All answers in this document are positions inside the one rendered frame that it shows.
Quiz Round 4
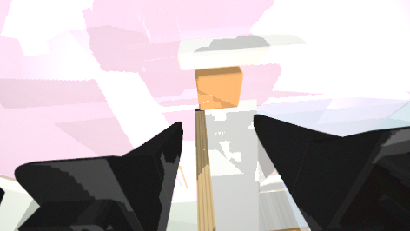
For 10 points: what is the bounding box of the tan wooden stick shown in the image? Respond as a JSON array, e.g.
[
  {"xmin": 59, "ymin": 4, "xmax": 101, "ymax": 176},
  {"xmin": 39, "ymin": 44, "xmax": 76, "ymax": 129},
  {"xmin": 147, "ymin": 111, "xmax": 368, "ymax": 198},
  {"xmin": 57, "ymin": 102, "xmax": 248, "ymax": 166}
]
[{"xmin": 177, "ymin": 166, "xmax": 188, "ymax": 192}]

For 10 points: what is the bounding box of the small orange block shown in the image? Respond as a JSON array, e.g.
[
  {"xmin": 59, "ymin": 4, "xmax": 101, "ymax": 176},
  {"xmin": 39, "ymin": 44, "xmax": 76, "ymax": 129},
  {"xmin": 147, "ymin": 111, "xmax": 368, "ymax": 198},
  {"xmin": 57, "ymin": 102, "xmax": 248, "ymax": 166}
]
[{"xmin": 195, "ymin": 65, "xmax": 243, "ymax": 110}]

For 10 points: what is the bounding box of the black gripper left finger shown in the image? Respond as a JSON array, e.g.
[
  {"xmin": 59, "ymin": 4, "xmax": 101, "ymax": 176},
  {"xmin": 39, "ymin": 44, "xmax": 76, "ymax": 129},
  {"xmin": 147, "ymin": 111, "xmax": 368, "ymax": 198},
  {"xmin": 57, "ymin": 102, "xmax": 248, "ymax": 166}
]
[{"xmin": 14, "ymin": 122, "xmax": 183, "ymax": 231}]

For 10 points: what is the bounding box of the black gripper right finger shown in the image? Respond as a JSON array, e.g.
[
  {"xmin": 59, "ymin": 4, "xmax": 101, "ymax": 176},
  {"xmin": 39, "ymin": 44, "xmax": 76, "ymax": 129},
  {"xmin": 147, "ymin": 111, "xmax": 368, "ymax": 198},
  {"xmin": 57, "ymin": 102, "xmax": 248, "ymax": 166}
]
[{"xmin": 254, "ymin": 114, "xmax": 410, "ymax": 231}]

